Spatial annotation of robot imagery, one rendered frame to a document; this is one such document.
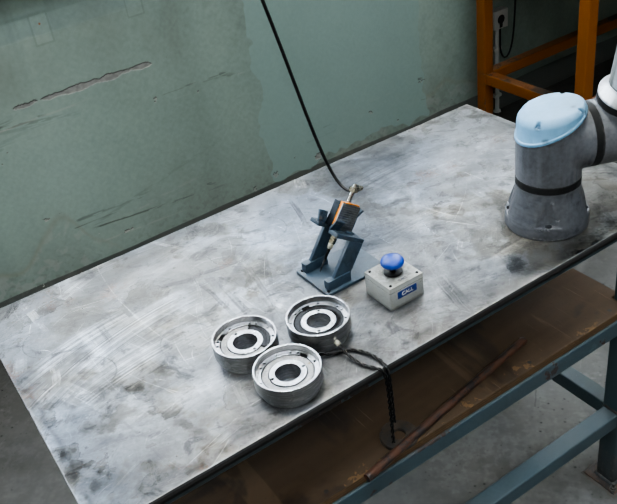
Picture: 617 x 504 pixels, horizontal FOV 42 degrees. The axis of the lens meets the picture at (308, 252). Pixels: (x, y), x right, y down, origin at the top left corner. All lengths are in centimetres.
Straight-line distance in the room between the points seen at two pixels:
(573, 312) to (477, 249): 34
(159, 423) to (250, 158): 197
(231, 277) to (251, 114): 161
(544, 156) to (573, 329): 42
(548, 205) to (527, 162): 9
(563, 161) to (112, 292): 84
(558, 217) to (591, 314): 32
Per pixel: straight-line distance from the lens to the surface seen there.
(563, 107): 146
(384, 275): 136
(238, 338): 131
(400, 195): 166
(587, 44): 313
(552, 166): 145
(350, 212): 140
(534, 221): 150
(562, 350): 167
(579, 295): 180
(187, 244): 162
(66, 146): 278
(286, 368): 125
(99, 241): 295
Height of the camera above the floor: 165
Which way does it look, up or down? 34 degrees down
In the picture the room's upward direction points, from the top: 9 degrees counter-clockwise
